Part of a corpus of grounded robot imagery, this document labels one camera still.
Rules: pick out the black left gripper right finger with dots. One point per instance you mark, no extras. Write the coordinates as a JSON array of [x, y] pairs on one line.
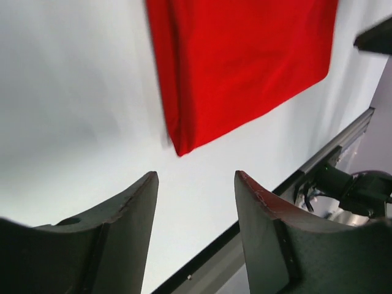
[[289, 250]]

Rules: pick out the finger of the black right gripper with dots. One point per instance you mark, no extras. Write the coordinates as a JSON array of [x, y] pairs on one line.
[[376, 39]]

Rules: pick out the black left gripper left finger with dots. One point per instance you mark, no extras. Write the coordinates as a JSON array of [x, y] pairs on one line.
[[101, 250]]

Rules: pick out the red t shirt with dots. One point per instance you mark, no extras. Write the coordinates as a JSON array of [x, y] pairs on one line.
[[222, 64]]

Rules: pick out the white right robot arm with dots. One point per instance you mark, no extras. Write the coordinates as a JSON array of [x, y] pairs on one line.
[[362, 193]]

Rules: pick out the aluminium frame rail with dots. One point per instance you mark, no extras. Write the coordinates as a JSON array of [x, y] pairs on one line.
[[220, 267]]

